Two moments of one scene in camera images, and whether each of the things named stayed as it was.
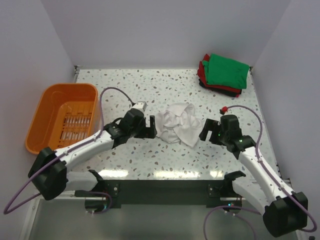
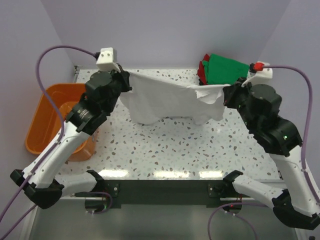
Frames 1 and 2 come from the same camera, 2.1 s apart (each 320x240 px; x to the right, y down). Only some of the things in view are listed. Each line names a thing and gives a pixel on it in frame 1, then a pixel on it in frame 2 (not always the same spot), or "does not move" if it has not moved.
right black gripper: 208,126 to 230,91
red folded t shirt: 201,73 does not move
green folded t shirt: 220,70 does not move
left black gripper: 147,132 to 124,75
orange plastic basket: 63,114 does not move
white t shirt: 179,123 to 151,100
